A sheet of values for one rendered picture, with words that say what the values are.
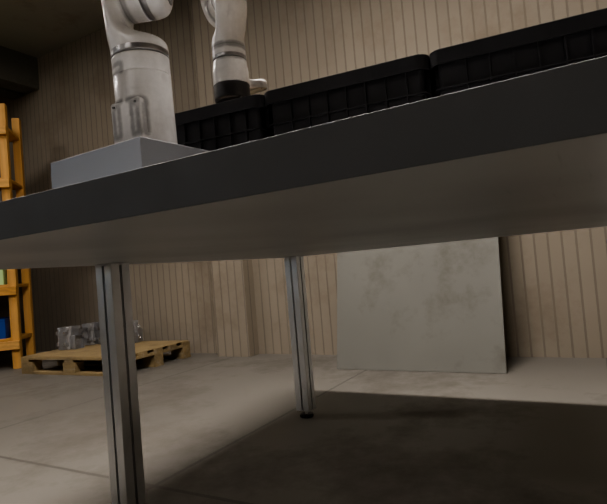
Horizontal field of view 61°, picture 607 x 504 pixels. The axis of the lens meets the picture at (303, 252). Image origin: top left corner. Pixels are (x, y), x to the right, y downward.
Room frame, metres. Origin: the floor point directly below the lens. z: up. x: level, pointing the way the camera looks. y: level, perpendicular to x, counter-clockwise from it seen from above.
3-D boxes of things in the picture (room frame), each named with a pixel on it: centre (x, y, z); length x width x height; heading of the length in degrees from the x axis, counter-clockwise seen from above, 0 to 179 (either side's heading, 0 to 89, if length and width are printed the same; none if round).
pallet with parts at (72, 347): (3.91, 1.55, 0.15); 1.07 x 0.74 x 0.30; 60
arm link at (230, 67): (1.07, 0.11, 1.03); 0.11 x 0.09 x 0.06; 150
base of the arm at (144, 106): (0.83, 0.24, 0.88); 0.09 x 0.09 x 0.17; 63
